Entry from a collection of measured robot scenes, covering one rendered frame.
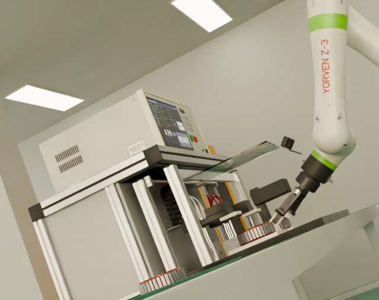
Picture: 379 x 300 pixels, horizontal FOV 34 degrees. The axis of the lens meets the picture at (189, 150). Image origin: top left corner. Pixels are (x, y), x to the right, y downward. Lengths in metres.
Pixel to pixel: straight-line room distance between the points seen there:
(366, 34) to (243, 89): 5.41
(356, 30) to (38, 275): 4.27
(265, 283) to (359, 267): 6.78
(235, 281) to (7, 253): 5.58
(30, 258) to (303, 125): 3.37
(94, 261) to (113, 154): 0.33
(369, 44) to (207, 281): 1.81
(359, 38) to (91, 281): 1.11
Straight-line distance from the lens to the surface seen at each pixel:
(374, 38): 2.06
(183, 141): 1.99
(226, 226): 2.08
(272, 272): 0.39
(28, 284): 5.78
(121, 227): 1.71
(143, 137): 1.84
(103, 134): 1.89
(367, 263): 7.14
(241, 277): 0.33
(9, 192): 5.90
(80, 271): 1.80
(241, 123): 7.36
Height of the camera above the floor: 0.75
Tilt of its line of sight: 11 degrees up
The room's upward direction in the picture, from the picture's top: 23 degrees counter-clockwise
